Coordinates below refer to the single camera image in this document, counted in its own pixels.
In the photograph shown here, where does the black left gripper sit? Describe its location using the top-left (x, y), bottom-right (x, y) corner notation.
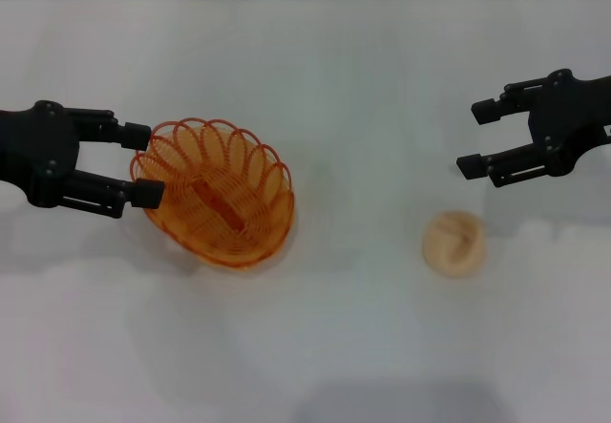
top-left (0, 100), bottom-right (166, 220)

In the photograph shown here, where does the orange woven wire basket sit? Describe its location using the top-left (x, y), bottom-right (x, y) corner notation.
top-left (129, 116), bottom-right (296, 269)

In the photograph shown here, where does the beige round bun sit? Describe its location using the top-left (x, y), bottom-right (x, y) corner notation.
top-left (421, 209), bottom-right (489, 280)

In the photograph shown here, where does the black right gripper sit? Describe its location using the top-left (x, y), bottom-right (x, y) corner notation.
top-left (455, 68), bottom-right (611, 189)

